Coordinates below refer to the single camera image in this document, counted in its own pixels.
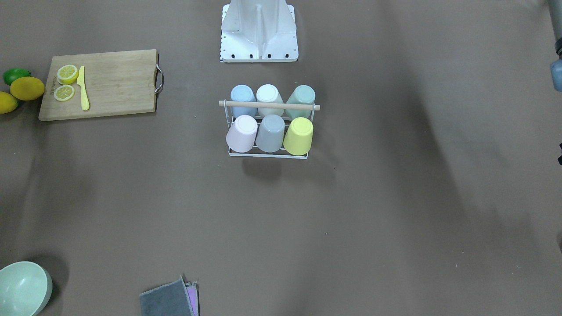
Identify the yellow plastic cup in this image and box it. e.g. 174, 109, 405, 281
283, 117, 313, 156

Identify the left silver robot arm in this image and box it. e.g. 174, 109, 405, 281
547, 0, 562, 92

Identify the grey folded cloth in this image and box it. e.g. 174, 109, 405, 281
139, 277, 200, 316

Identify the green plastic cup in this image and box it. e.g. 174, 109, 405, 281
285, 85, 316, 119

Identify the grey plastic cup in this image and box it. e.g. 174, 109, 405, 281
255, 115, 285, 153

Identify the green lime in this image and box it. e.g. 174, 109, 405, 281
3, 67, 31, 86

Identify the white plastic cup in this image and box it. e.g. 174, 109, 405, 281
256, 84, 284, 117

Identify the pink plastic cup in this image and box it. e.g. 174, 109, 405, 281
226, 115, 258, 153

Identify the blue plastic cup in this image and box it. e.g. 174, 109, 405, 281
231, 84, 257, 118

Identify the yellow lemon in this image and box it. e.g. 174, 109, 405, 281
10, 76, 45, 101
0, 91, 18, 114

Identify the lemon half slice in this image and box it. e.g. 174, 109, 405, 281
53, 85, 76, 102
56, 65, 79, 85

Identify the green ceramic bowl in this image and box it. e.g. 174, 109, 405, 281
0, 261, 53, 316

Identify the bamboo cutting board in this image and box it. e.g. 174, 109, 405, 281
39, 49, 163, 122

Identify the white wire cup holder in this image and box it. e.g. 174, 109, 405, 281
219, 100, 321, 159

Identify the yellow plastic knife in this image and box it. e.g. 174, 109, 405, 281
76, 66, 90, 111

